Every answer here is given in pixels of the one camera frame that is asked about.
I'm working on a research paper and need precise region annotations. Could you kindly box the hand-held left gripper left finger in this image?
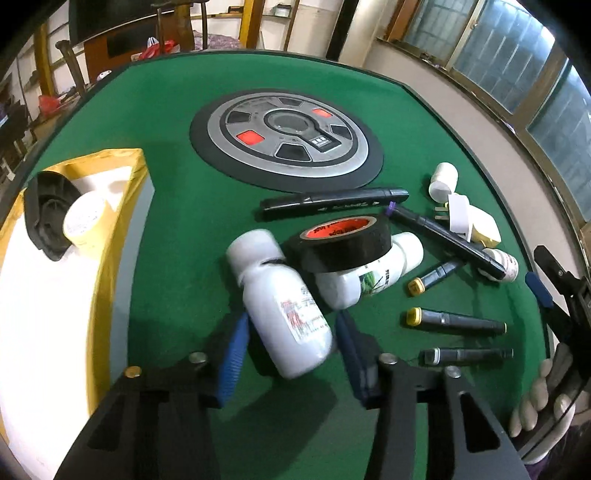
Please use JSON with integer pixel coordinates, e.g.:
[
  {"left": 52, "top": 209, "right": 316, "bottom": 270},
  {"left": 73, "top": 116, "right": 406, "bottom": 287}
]
[{"left": 53, "top": 311, "right": 252, "bottom": 480}]

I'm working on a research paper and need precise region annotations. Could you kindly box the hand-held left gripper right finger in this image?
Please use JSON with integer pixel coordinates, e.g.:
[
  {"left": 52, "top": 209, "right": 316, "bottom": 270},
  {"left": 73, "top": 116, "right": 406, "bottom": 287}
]
[{"left": 335, "top": 310, "right": 532, "bottom": 480}]

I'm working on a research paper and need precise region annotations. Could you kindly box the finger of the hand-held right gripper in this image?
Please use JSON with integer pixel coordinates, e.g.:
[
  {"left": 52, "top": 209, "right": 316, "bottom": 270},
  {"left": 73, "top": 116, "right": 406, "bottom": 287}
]
[
  {"left": 534, "top": 246, "right": 583, "bottom": 296},
  {"left": 525, "top": 272, "right": 577, "bottom": 337}
]

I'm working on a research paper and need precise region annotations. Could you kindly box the small white labelled bottle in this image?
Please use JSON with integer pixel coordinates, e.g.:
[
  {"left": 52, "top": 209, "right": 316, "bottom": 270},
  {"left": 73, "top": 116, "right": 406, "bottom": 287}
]
[{"left": 480, "top": 248, "right": 519, "bottom": 284}]

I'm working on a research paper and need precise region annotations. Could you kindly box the white bottle with red label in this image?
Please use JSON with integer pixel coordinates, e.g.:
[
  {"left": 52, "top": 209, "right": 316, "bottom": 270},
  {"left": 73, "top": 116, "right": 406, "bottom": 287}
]
[{"left": 226, "top": 228, "right": 334, "bottom": 380}]

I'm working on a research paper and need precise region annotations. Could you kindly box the white bottle with green label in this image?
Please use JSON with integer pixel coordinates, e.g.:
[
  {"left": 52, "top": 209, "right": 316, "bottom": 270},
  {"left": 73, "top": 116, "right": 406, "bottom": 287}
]
[{"left": 315, "top": 232, "right": 424, "bottom": 310}]

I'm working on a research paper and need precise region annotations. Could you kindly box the black marker with yellow end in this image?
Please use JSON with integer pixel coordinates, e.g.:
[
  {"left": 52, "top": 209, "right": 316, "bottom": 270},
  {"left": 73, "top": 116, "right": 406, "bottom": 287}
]
[
  {"left": 405, "top": 307, "right": 508, "bottom": 336},
  {"left": 407, "top": 258, "right": 465, "bottom": 297}
]

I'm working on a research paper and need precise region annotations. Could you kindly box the black marker with grey end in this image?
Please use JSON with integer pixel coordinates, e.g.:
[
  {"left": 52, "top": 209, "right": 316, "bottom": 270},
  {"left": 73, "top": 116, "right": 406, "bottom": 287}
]
[{"left": 417, "top": 346, "right": 515, "bottom": 369}]

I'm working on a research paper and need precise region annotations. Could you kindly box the black marker with purple end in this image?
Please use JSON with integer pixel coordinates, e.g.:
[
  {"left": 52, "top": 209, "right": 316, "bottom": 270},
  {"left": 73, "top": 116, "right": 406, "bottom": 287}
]
[{"left": 385, "top": 202, "right": 509, "bottom": 280}]

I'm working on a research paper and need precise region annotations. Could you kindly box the black tape roll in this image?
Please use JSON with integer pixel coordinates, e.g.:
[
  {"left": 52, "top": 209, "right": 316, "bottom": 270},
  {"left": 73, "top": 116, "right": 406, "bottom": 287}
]
[{"left": 290, "top": 215, "right": 394, "bottom": 274}]

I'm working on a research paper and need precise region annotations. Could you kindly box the long black marker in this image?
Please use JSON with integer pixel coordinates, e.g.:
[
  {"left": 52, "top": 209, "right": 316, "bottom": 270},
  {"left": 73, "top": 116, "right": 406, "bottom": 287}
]
[{"left": 260, "top": 186, "right": 411, "bottom": 223}]

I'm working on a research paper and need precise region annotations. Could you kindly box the white tray with yellow edge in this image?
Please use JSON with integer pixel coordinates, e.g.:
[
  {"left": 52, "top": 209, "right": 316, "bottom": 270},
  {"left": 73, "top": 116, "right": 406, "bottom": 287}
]
[{"left": 0, "top": 148, "right": 156, "bottom": 480}]

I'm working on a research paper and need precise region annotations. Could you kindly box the person's right hand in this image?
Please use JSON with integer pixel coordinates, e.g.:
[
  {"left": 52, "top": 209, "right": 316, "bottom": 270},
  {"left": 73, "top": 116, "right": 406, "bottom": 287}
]
[{"left": 508, "top": 357, "right": 578, "bottom": 444}]

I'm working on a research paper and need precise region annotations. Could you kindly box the white plug charger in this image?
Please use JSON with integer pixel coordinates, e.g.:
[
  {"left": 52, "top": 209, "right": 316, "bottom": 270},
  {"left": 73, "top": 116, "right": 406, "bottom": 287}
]
[{"left": 433, "top": 194, "right": 502, "bottom": 251}]

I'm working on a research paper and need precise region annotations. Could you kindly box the small plain white bottle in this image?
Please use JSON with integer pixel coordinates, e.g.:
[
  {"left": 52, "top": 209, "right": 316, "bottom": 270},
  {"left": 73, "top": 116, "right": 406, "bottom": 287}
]
[{"left": 428, "top": 162, "right": 459, "bottom": 203}]

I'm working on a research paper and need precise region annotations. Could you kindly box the pale yellow tape roll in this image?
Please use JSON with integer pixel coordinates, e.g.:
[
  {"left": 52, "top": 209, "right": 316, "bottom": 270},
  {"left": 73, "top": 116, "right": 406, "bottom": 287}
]
[{"left": 62, "top": 191, "right": 112, "bottom": 253}]

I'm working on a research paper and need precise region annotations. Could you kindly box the round grey table control panel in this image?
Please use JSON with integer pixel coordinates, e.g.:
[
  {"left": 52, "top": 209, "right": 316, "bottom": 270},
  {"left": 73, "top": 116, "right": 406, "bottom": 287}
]
[{"left": 189, "top": 87, "right": 385, "bottom": 194}]

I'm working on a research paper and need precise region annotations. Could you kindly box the black plastic part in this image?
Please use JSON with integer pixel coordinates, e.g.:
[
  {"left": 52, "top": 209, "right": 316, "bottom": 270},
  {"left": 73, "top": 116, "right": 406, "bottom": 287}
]
[{"left": 23, "top": 170, "right": 85, "bottom": 263}]

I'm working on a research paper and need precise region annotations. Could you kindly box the red plastic bag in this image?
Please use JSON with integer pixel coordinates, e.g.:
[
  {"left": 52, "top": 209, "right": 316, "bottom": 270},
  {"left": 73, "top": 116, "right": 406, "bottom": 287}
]
[{"left": 137, "top": 40, "right": 180, "bottom": 61}]

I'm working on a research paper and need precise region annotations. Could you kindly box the wooden chair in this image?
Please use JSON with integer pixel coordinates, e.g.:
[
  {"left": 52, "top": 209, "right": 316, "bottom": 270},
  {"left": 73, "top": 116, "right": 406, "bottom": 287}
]
[{"left": 151, "top": 0, "right": 209, "bottom": 52}]

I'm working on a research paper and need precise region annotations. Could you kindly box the black television screen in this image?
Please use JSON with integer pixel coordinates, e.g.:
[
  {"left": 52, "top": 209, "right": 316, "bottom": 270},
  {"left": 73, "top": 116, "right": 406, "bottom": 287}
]
[{"left": 68, "top": 0, "right": 158, "bottom": 48}]

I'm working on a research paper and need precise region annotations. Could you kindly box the window with metal frame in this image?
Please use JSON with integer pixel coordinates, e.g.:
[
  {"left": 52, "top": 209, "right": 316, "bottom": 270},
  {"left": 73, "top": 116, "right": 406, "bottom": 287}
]
[{"left": 397, "top": 0, "right": 591, "bottom": 222}]

